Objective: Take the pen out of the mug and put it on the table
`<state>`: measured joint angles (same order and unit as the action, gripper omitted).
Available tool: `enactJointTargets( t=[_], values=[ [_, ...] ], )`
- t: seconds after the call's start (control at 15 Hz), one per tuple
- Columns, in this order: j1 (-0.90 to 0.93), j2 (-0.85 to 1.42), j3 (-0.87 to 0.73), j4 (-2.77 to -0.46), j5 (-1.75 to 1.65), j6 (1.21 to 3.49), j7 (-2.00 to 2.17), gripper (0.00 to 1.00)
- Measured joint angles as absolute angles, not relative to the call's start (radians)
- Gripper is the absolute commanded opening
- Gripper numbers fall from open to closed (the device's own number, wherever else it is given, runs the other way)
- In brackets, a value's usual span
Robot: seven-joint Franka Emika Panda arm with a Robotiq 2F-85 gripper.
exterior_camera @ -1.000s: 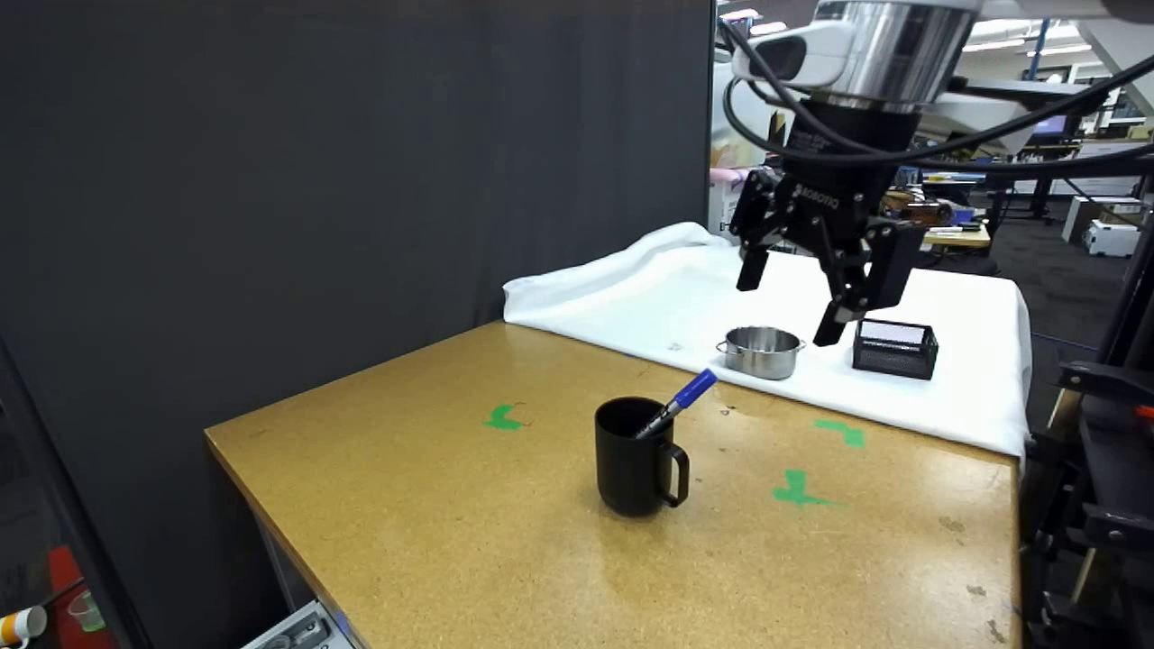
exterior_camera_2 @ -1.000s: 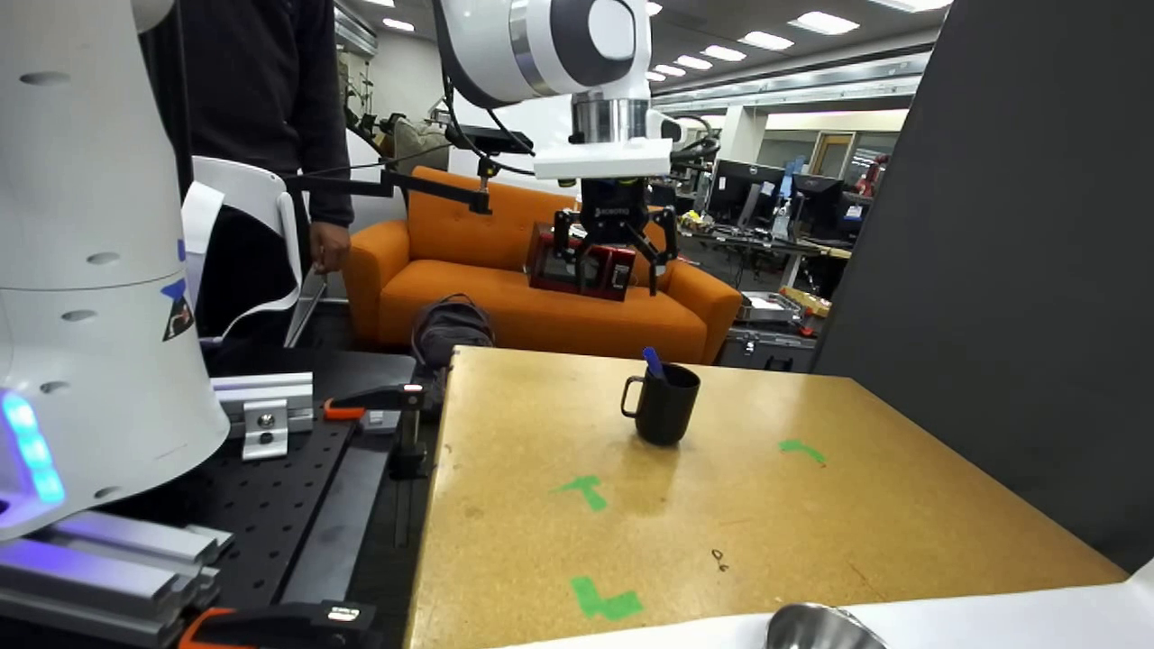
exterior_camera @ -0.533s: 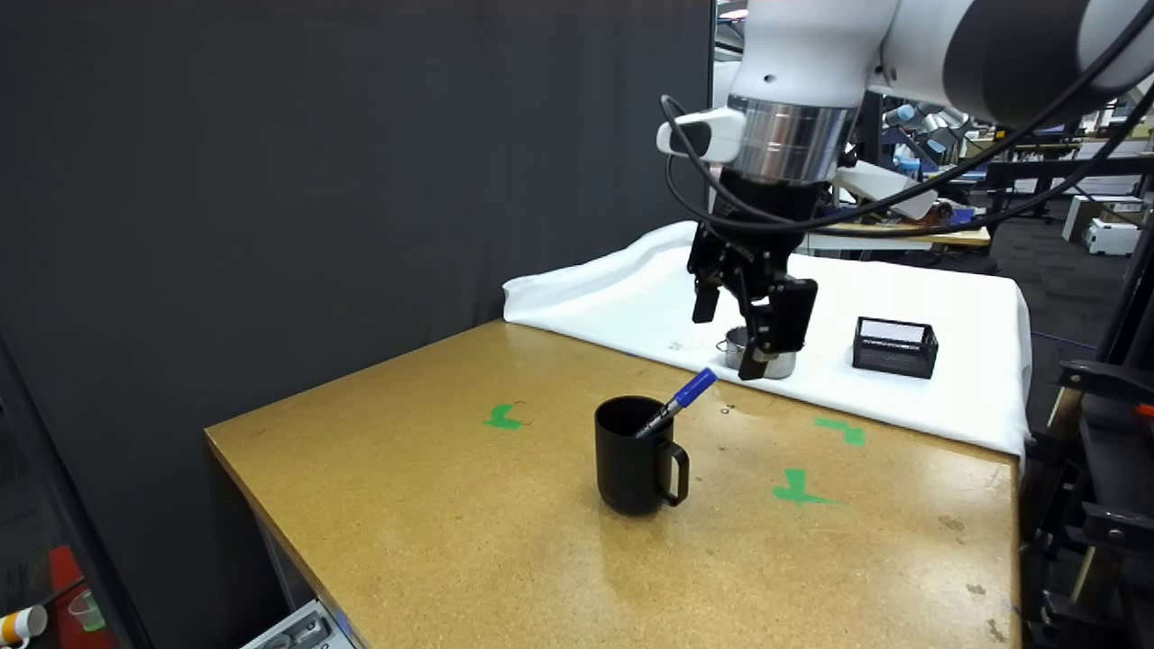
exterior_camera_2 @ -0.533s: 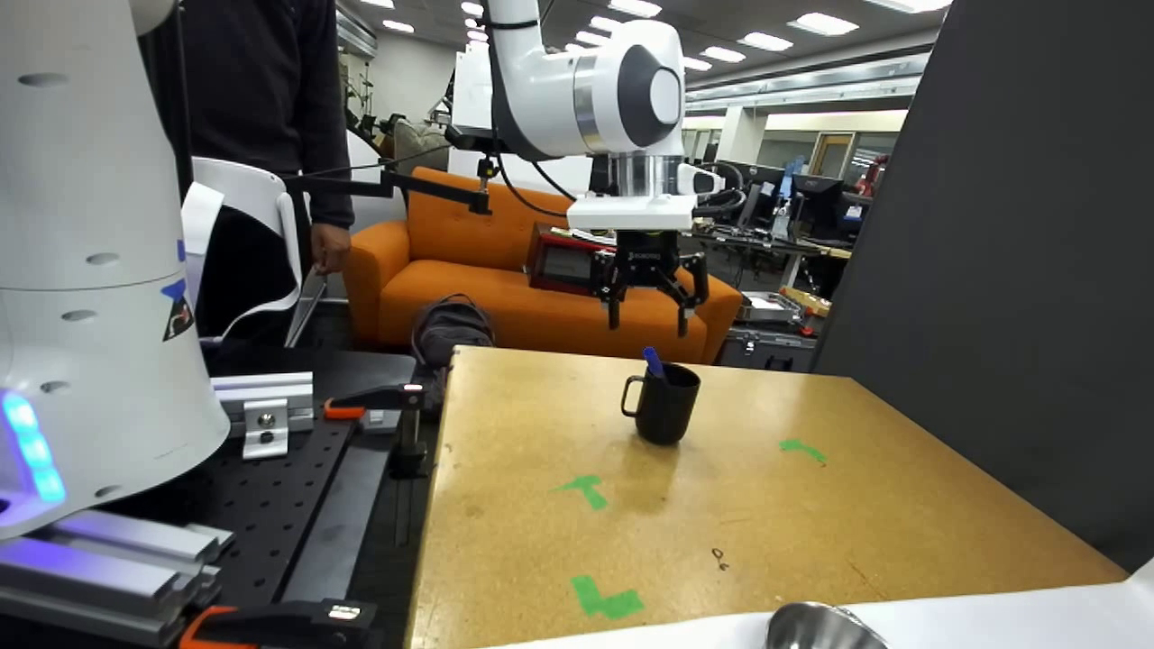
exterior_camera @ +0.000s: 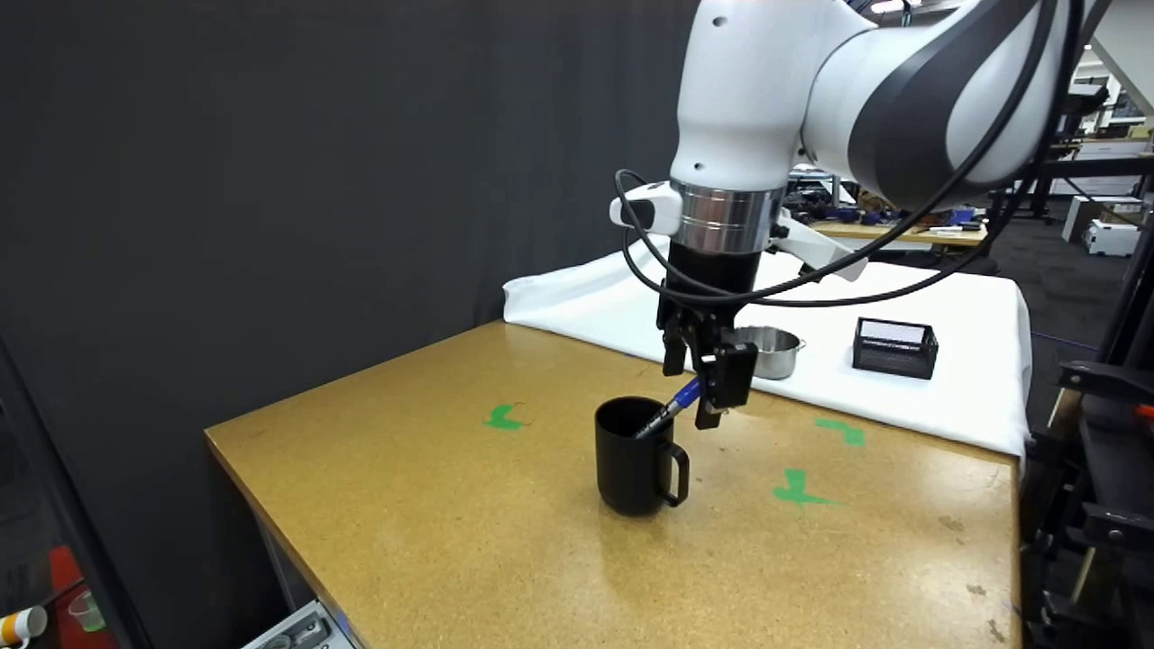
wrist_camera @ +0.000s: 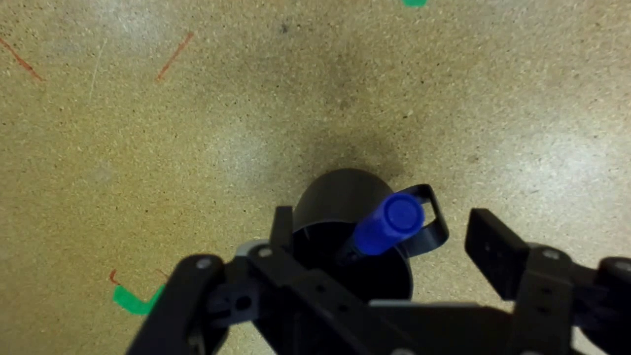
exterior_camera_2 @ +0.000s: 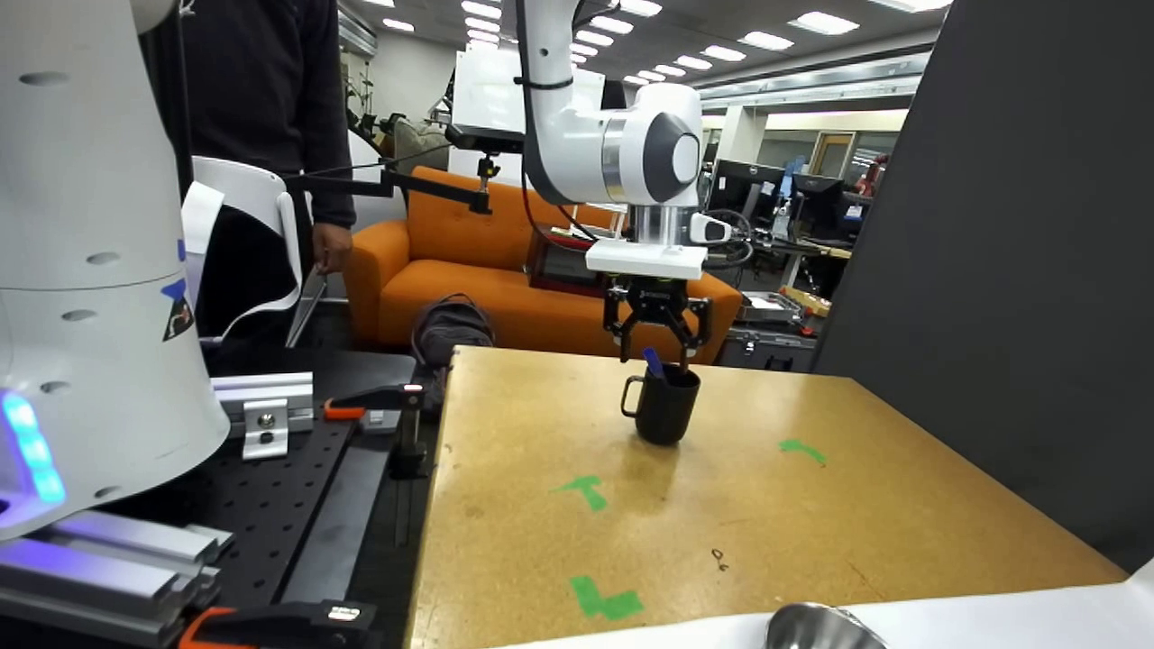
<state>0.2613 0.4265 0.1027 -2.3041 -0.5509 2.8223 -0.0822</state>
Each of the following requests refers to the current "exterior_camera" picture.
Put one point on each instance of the black background desk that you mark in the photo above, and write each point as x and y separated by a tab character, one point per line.
1084	167

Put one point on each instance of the small metal pot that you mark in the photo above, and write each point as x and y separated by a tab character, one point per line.
780	352

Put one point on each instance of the printed white sheet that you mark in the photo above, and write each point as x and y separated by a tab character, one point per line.
297	632

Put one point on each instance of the black box with white label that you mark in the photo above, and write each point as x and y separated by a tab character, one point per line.
896	352

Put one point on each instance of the white background box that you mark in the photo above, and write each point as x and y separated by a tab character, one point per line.
1111	235

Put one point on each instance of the black mug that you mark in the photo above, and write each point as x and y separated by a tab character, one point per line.
629	469

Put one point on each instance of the white cylinder with yellow band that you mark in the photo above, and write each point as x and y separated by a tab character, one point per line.
19	626

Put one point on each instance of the white cloth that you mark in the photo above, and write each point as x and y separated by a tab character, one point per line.
577	302

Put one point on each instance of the red object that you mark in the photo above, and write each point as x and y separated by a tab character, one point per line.
75	598

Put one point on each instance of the blue pen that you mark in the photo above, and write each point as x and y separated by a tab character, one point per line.
683	394

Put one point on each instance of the black backdrop curtain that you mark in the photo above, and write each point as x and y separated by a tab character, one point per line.
301	204

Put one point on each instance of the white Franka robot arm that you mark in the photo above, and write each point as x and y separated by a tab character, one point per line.
745	83

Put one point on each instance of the wooden background table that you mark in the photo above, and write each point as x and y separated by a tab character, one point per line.
938	235

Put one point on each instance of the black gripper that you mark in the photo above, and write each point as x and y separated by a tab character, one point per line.
713	290

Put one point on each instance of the black equipment frame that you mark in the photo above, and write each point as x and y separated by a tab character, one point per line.
1102	481

